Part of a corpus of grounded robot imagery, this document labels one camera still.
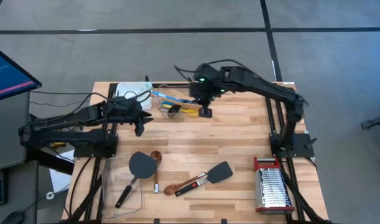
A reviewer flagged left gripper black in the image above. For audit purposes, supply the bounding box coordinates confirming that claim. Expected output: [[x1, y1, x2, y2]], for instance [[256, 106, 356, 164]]
[[114, 105, 154, 137]]

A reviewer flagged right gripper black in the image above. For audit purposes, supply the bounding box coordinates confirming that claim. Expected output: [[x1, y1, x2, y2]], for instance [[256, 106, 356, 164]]
[[188, 81, 218, 119]]

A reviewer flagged yellow silicone spoon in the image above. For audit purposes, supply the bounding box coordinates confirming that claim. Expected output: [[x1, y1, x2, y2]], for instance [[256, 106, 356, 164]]
[[162, 104, 200, 118]]

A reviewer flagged black slotted spoon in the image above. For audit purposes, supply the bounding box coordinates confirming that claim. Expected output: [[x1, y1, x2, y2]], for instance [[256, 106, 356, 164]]
[[167, 104, 182, 118]]

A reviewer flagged large blue silicone spoon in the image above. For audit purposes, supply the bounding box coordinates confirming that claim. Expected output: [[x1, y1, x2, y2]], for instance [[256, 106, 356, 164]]
[[151, 90, 196, 104]]

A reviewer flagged black rounded turner spatula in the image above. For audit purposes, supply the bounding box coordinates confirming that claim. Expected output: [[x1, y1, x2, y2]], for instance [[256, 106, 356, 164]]
[[114, 151, 158, 209]]

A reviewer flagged dark wooden spoon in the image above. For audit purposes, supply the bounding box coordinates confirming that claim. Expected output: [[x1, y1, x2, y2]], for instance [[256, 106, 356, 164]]
[[163, 172, 208, 196], [150, 151, 163, 194]]

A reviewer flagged black square turner spatula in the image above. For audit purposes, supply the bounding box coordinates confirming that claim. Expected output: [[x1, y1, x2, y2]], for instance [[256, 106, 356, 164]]
[[174, 161, 234, 198]]

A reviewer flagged clear plastic container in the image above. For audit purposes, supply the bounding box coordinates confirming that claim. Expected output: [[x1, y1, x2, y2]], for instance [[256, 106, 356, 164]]
[[149, 82, 206, 119], [100, 154, 146, 220]]

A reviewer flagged white plastic bin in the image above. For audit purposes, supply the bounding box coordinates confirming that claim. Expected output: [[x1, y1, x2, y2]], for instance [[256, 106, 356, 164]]
[[114, 81, 154, 110]]

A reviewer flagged red steel box grater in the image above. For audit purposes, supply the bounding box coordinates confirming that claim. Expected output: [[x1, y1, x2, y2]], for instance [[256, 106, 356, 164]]
[[253, 156, 296, 214]]

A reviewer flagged white paper sheet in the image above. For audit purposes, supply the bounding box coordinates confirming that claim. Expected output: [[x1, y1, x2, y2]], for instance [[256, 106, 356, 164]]
[[49, 149, 75, 194]]

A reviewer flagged grey computer desk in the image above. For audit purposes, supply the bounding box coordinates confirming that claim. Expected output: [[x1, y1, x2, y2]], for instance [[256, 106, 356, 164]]
[[0, 91, 40, 224]]

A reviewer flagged computer monitor blue screen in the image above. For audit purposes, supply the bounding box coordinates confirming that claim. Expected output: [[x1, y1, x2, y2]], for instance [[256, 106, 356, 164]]
[[0, 43, 43, 104]]

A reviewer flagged black computer mouse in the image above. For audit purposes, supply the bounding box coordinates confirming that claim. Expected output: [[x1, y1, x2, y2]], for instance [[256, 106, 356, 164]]
[[1, 211, 24, 224]]

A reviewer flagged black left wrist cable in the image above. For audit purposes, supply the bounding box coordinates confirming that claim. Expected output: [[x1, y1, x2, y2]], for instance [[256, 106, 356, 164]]
[[123, 90, 152, 105]]

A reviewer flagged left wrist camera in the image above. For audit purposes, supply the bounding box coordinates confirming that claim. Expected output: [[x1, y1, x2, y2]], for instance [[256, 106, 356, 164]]
[[110, 96, 130, 108]]

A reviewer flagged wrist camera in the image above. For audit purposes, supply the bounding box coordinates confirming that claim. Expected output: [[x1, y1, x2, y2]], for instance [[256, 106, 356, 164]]
[[110, 96, 130, 108], [193, 63, 223, 85]]

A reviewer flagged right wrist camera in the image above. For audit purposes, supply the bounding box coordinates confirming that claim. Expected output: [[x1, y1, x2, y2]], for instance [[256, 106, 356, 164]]
[[193, 63, 223, 85]]

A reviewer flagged black aluminium table frame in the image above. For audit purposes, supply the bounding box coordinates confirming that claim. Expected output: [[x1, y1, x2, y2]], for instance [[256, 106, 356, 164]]
[[68, 81, 330, 224]]

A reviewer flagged thin black floor cable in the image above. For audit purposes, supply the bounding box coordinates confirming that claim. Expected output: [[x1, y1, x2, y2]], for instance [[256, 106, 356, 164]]
[[30, 100, 85, 108]]

